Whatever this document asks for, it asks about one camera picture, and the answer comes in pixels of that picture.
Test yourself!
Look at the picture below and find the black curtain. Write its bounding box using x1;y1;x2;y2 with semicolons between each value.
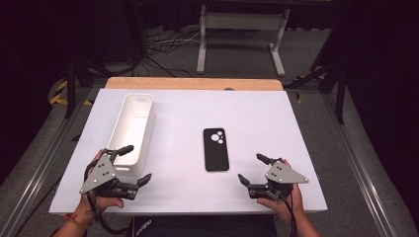
0;0;77;186
342;0;419;228

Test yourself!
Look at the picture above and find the white plastic bin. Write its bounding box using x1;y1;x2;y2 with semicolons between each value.
107;93;156;177

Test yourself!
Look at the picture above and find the bundle of floor cables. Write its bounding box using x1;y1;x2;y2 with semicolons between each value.
143;29;203;79

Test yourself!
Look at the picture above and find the metal floor rail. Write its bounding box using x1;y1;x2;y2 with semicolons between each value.
0;87;101;237
319;93;402;237

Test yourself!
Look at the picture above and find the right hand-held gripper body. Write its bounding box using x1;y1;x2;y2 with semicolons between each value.
248;158;310;199

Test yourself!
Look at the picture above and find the person's left hand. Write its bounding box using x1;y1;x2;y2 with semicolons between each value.
76;149;126;217

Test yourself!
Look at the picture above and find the person's right hand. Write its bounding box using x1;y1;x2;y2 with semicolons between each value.
256;159;304;225

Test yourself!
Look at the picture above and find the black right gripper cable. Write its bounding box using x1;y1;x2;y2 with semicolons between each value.
278;192;297;237

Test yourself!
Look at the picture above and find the yellow and black floor tape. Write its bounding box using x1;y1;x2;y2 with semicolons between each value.
48;80;95;107

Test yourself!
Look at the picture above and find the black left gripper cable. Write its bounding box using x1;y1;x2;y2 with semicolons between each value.
83;161;132;236

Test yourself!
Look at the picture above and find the black tripod stand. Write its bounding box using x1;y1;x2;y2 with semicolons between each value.
62;53;112;120
284;19;348;125

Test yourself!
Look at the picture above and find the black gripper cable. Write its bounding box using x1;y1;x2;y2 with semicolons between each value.
278;192;297;237
83;161;132;236

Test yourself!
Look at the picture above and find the red and gold bracelet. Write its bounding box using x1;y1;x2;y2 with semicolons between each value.
64;212;95;230

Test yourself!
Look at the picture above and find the white metal stand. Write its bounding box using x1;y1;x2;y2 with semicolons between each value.
196;4;292;78

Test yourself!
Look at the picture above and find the black phone case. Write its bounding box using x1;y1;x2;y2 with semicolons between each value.
203;127;230;173

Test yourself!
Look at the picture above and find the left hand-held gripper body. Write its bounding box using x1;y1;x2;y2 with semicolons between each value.
78;148;139;200

